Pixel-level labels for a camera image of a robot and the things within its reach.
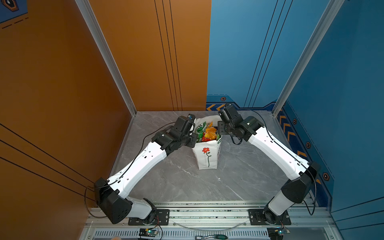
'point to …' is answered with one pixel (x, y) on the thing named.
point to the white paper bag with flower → (208, 153)
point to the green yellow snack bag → (200, 130)
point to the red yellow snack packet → (206, 139)
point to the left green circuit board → (148, 232)
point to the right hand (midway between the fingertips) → (221, 126)
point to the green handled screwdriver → (217, 236)
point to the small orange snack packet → (210, 131)
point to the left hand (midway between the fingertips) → (194, 134)
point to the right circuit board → (275, 233)
